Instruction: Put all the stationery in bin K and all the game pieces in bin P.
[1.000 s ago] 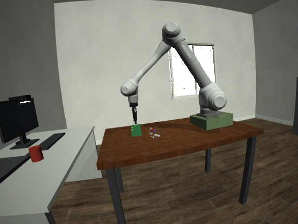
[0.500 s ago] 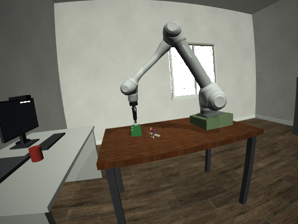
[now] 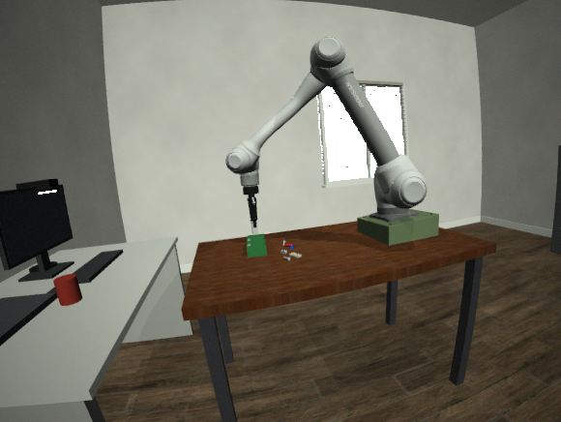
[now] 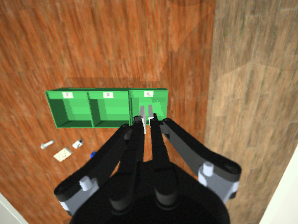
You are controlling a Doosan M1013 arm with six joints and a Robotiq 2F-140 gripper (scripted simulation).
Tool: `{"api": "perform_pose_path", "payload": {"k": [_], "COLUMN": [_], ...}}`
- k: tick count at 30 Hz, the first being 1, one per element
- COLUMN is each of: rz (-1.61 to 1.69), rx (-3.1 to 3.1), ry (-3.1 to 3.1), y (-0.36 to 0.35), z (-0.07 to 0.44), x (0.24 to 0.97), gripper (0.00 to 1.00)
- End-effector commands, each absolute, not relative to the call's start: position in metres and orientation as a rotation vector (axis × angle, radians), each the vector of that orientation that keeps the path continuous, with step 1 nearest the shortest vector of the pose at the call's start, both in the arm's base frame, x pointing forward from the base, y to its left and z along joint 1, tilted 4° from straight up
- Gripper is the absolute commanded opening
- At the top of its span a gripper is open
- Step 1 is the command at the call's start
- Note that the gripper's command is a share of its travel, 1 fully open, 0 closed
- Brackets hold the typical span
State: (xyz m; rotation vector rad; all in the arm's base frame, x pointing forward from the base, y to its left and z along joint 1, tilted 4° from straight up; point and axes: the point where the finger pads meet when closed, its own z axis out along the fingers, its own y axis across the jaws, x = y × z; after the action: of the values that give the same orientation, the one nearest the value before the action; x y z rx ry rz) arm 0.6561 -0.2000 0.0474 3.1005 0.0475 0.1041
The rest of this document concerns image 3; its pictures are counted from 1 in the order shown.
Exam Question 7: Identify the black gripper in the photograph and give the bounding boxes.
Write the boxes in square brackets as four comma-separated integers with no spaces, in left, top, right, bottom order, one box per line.
[243,186,259,234]

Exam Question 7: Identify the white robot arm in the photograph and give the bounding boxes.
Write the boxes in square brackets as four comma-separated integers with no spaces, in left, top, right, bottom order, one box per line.
[225,37,428,223]

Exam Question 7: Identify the green rack of bins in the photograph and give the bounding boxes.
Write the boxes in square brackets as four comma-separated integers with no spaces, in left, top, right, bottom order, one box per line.
[247,234,267,257]

